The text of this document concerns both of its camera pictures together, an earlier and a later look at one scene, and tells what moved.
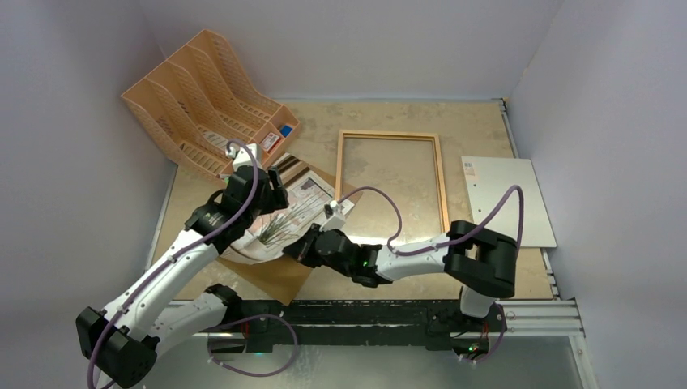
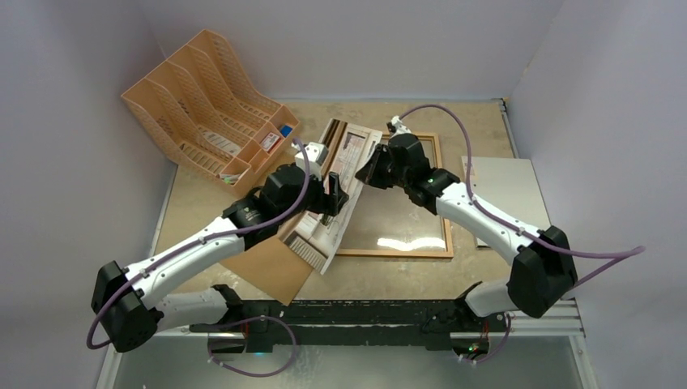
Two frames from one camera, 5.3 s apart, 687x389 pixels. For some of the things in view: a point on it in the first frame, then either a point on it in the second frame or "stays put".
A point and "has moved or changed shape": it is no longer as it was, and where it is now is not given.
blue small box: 285,130 stays put
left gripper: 279,193 → 323,203
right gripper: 306,247 → 380,164
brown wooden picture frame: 397,135 → 386,223
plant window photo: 266,237 has moved or changed shape
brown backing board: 282,280 stays put
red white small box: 270,142 stays put
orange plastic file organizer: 202,110 stays put
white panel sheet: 488,178 stays put
